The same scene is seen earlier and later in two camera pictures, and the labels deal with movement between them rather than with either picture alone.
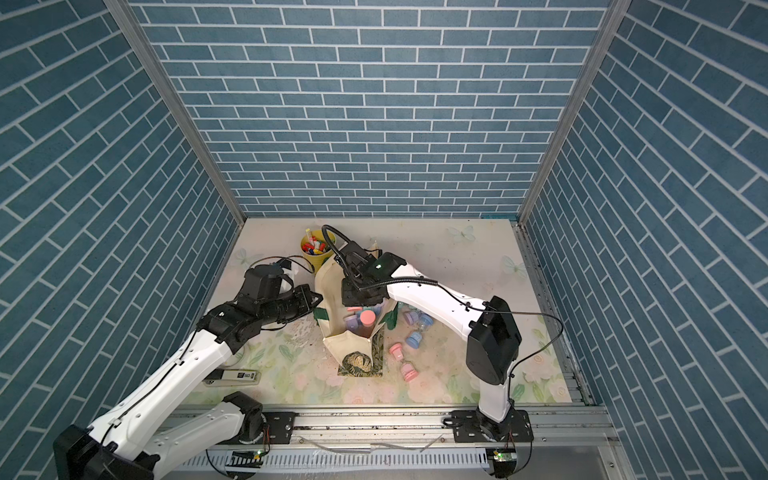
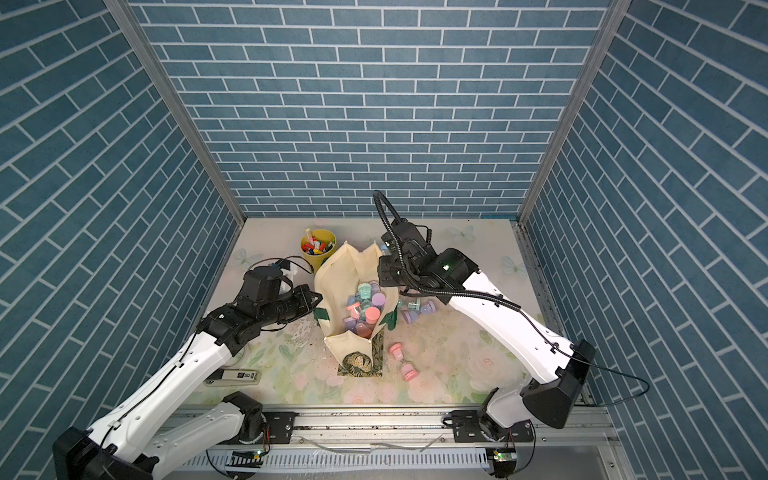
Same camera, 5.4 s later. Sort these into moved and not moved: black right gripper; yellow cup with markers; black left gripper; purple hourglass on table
Moved: black right gripper
Not moved: purple hourglass on table; black left gripper; yellow cup with markers
